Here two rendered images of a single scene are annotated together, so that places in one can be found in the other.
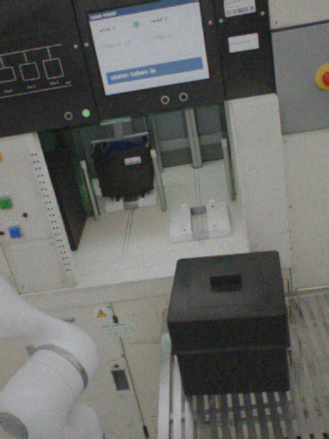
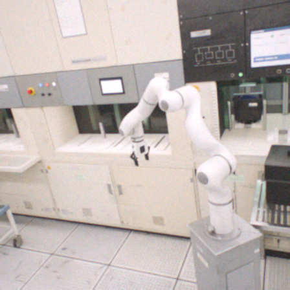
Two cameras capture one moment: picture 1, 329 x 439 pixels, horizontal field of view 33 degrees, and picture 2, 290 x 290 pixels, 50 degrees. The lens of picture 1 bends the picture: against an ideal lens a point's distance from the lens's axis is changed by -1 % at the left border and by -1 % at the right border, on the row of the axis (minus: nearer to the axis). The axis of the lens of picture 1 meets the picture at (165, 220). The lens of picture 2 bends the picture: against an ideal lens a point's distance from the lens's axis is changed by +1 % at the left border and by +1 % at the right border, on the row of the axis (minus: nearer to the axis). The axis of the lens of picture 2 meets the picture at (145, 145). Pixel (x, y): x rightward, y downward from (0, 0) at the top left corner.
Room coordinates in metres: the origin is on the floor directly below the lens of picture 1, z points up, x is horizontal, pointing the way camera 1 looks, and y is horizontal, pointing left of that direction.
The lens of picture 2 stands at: (-0.57, 0.12, 1.86)
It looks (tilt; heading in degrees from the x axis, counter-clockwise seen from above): 22 degrees down; 20
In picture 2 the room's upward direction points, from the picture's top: 10 degrees counter-clockwise
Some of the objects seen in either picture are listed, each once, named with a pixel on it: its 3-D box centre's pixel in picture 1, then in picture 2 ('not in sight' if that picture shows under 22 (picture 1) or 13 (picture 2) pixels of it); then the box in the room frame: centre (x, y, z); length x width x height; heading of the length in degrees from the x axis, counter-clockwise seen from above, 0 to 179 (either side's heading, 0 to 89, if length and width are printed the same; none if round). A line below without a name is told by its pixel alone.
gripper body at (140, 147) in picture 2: not in sight; (138, 146); (1.13, 0.78, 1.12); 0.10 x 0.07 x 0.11; 149
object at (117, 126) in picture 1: (124, 156); (248, 103); (2.11, 0.11, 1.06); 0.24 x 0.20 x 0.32; 84
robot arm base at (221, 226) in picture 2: not in sight; (221, 214); (0.81, 0.27, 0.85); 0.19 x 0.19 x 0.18
